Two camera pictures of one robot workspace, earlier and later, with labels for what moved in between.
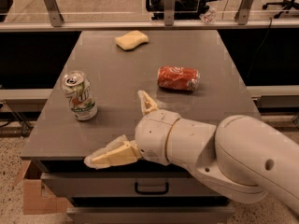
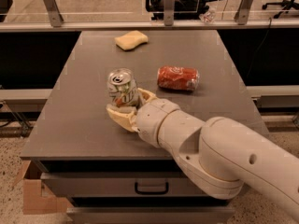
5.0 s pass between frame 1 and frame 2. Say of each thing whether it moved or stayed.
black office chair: stayed
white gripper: moved
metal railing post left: stayed
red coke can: stayed
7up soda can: moved
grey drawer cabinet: stayed
